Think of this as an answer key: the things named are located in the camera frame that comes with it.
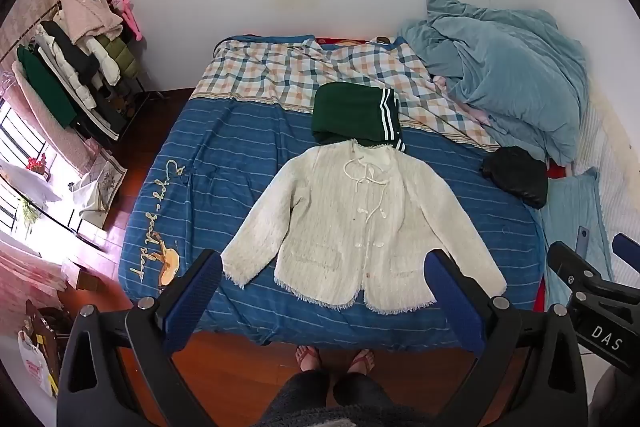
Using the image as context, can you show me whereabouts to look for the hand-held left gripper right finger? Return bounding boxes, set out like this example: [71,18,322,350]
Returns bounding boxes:
[424,249,588,427]

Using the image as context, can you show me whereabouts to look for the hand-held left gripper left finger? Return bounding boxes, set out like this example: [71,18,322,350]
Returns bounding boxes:
[56,249,223,427]

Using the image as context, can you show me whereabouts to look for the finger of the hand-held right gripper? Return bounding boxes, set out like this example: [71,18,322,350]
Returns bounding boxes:
[547,242,617,294]
[612,233,640,264]

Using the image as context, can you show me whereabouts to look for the cream knit jacket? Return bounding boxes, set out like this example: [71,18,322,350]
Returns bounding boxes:
[220,141,507,314]

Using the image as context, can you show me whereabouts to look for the person's right forearm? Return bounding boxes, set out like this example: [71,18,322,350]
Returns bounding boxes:
[591,364,636,427]

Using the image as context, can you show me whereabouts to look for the black metal clothes rack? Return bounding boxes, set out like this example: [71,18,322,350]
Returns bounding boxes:
[15,0,168,142]

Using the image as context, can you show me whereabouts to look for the light blue pillow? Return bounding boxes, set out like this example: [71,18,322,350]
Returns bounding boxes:
[530,167,615,313]

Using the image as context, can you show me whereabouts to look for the white quilted mattress pad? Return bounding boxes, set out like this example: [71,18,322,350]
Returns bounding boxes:
[572,92,640,258]

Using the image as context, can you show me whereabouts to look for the black cloth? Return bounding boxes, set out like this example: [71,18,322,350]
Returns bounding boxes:
[480,147,549,209]

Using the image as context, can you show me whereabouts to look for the person's right foot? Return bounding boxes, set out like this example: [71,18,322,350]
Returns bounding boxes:
[347,349,376,376]

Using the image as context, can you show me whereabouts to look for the person's foot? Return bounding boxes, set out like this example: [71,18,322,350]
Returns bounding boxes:
[347,349,376,376]
[295,345,326,376]

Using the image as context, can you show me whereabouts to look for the cardboard box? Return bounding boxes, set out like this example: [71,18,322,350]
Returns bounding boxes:
[60,257,102,291]

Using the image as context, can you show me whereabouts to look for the person's left foot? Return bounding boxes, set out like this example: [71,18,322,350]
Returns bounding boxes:
[295,345,326,376]

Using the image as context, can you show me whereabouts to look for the blue striped plaid bedspread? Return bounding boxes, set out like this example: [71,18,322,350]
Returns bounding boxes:
[118,34,547,350]

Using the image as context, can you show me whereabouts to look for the embroidered beige cloth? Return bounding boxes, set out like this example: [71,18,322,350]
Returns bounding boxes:
[70,147,129,228]

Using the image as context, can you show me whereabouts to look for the person's dark trousers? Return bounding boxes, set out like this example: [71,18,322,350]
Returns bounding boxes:
[260,369,397,427]

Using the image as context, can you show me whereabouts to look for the white plastic shopping bag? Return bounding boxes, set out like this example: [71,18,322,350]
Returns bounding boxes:
[17,329,59,399]

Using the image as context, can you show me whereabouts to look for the light blue duvet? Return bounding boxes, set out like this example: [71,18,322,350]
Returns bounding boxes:
[397,0,588,166]

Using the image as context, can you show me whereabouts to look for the red flowers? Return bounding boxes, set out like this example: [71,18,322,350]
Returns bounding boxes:
[27,154,49,180]

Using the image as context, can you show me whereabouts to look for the green garment with white stripes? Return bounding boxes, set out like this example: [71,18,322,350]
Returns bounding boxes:
[311,83,407,152]

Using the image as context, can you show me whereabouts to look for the olive green puffer jacket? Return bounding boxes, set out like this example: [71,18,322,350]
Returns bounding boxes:
[95,34,144,81]

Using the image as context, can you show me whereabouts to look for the dark green hanging garment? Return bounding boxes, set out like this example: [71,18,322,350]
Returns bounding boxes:
[16,43,78,128]

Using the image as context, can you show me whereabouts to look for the white puffer jacket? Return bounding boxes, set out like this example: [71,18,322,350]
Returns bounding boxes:
[36,24,121,108]

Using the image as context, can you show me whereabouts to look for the pink hanging garment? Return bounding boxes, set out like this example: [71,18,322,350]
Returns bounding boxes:
[112,0,144,42]

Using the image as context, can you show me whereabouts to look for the pink fluffy jacket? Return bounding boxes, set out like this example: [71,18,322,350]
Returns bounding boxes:
[55,0,125,45]

